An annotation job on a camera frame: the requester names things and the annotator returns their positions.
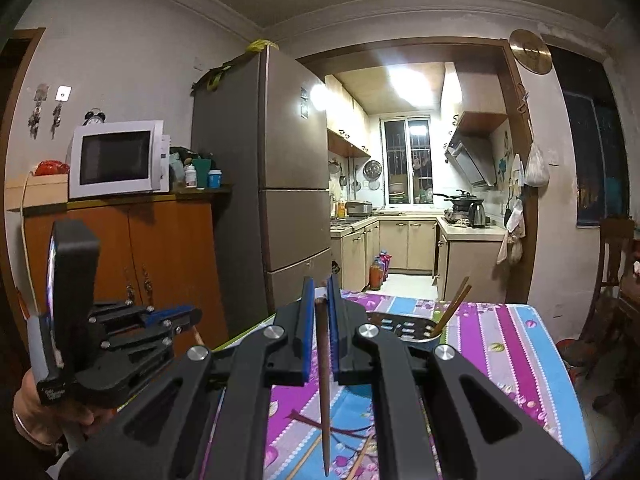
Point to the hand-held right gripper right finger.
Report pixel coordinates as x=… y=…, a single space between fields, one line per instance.
x=340 y=335

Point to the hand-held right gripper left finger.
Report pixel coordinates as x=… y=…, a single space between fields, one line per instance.
x=306 y=332

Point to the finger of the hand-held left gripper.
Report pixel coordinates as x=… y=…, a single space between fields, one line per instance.
x=167 y=316
x=137 y=349

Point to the light wooden chopstick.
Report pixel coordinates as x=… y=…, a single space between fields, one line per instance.
x=461 y=305
x=199 y=336
x=456 y=302

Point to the dark brown chopstick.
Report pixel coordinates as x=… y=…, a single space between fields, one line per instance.
x=324 y=385

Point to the blue perforated utensil holder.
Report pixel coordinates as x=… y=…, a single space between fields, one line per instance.
x=400 y=327

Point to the row of wooden chopsticks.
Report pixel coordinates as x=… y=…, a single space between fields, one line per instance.
x=361 y=456

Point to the person's left forearm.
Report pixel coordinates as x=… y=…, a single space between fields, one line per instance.
x=25 y=460

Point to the person's left hand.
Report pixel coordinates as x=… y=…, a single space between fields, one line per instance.
x=60 y=417

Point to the orange wooden cabinet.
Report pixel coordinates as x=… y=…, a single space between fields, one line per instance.
x=160 y=250

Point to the bottles on floor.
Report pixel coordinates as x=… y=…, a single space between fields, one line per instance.
x=380 y=270

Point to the beige box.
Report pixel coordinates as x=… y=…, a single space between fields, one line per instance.
x=37 y=191

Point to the beige kitchen base cabinets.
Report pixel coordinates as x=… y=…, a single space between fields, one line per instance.
x=400 y=247

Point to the red bag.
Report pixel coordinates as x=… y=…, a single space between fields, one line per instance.
x=50 y=167

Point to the yellow oil bottle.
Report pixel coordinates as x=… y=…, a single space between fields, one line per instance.
x=341 y=208

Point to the white microwave oven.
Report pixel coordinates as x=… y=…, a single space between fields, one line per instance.
x=115 y=160

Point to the white pill bottle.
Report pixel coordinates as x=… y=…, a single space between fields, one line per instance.
x=190 y=176

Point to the green plastic cup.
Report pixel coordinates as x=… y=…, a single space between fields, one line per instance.
x=201 y=170

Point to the dark bag on cabinet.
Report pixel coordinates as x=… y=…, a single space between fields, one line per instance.
x=180 y=157

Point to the floral striped tablecloth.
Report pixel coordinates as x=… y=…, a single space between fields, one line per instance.
x=500 y=350

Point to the black alarm clock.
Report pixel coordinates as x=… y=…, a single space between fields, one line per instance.
x=93 y=116

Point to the hanging key bunch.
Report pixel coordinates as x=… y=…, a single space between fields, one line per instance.
x=56 y=112
x=35 y=110

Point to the grey refrigerator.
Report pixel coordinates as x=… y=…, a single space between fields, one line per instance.
x=280 y=160

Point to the black wok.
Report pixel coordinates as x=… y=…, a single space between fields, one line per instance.
x=461 y=200

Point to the steel kettle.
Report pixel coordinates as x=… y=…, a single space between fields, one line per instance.
x=477 y=215

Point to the barred kitchen window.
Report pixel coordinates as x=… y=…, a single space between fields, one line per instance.
x=405 y=160

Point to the steel range hood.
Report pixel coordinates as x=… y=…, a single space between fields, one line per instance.
x=472 y=160

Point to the red stool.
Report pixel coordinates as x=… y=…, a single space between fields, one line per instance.
x=570 y=352

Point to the green bag on refrigerator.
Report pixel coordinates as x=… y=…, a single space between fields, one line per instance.
x=215 y=77

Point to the hanging white plastic bag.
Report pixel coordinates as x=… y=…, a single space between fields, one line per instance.
x=536 y=167

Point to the square ceiling light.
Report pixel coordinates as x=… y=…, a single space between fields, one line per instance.
x=417 y=82

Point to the wooden chair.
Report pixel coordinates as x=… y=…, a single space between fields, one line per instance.
x=612 y=260

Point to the yellow bag on refrigerator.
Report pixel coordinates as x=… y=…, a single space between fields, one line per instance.
x=260 y=45

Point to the dark window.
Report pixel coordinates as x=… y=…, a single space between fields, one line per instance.
x=595 y=140

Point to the brown door frame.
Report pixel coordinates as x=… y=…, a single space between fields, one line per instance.
x=15 y=125

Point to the wall switch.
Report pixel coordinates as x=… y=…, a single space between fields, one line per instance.
x=63 y=92

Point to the beige kitchen wall cabinets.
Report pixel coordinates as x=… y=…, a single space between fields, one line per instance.
x=475 y=95

